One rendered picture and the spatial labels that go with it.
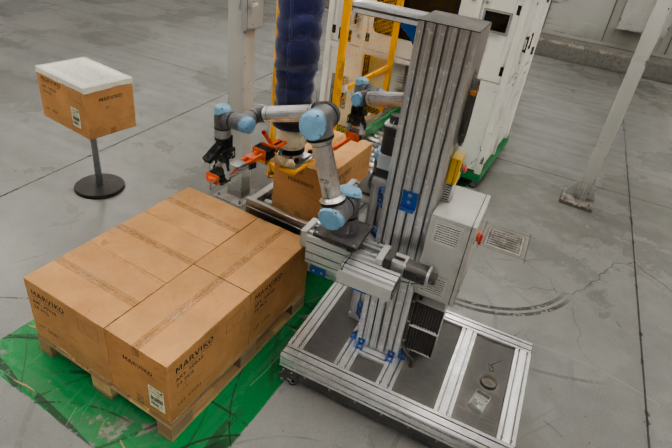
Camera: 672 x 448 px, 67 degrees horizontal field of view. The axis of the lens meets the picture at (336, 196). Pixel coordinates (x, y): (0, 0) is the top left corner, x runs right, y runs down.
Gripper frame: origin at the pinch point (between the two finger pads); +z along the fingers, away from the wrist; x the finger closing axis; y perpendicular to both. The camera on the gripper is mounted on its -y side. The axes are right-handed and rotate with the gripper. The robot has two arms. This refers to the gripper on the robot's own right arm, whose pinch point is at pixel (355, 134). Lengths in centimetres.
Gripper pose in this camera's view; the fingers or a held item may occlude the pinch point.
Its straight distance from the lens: 307.0
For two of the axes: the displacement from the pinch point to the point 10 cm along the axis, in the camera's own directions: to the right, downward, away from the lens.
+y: -5.1, 4.0, -7.6
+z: -1.2, 8.5, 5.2
